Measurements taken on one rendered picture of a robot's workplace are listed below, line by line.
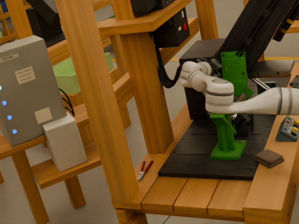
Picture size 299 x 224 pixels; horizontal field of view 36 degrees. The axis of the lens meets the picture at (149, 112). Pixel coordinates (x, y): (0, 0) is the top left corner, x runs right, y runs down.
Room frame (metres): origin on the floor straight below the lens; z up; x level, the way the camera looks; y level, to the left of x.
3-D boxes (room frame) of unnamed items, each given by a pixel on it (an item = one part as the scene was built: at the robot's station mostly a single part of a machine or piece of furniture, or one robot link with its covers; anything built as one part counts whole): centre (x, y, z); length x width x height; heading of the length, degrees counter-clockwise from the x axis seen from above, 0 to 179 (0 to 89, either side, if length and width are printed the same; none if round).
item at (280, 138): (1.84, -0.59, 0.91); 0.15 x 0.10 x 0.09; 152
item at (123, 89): (2.33, -0.10, 1.23); 1.30 x 0.05 x 0.09; 152
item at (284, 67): (2.17, -0.55, 1.11); 0.39 x 0.16 x 0.03; 62
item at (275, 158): (1.66, -0.44, 0.91); 0.10 x 0.08 x 0.03; 23
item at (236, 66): (2.06, -0.44, 1.17); 0.13 x 0.12 x 0.20; 152
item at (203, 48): (2.31, -0.35, 1.07); 0.30 x 0.18 x 0.34; 152
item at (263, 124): (2.15, -0.42, 0.89); 1.10 x 0.42 x 0.02; 152
